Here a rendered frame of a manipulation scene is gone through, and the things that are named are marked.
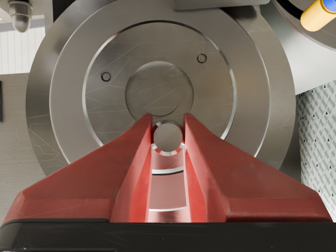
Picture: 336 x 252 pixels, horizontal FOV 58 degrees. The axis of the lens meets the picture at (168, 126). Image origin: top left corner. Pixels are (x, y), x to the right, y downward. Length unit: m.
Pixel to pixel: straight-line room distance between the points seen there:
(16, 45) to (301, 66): 3.21
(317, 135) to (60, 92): 0.30
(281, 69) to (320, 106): 0.21
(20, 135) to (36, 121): 0.37
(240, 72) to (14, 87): 0.45
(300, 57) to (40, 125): 0.16
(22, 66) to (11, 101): 2.71
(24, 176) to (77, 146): 0.39
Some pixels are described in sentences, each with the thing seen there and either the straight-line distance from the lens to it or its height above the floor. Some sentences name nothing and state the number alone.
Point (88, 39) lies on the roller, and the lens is 0.17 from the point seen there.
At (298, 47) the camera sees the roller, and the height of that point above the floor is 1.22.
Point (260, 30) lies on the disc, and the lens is 0.18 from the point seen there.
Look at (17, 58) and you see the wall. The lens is 3.31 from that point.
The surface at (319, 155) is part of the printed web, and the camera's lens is 0.39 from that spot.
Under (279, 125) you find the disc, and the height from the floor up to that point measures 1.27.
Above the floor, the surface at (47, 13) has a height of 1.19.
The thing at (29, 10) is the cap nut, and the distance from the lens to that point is 0.58.
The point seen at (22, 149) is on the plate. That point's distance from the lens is 0.54.
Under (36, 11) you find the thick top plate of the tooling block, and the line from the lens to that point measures 0.60.
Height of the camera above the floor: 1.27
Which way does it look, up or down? 4 degrees down
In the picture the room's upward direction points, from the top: 176 degrees clockwise
